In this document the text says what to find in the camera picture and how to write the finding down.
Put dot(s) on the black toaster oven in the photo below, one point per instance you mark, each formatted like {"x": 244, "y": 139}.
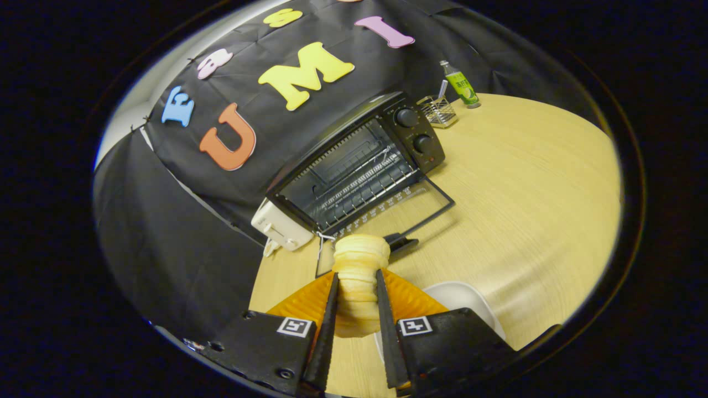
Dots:
{"x": 406, "y": 138}

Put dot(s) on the green label drink bottle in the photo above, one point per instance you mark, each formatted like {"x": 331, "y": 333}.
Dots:
{"x": 462, "y": 85}

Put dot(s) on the ridged bread roll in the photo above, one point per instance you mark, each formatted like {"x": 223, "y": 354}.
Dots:
{"x": 359, "y": 276}

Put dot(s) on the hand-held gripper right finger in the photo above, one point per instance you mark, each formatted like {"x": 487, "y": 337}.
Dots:
{"x": 387, "y": 342}

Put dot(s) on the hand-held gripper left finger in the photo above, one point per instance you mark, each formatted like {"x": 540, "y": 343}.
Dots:
{"x": 326, "y": 342}

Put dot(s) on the striped straw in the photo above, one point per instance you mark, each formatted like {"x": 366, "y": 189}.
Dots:
{"x": 443, "y": 88}

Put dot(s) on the white rectangular plate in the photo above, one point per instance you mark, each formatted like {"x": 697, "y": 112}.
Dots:
{"x": 464, "y": 296}

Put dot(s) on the white toaster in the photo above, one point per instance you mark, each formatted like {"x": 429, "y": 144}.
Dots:
{"x": 279, "y": 224}

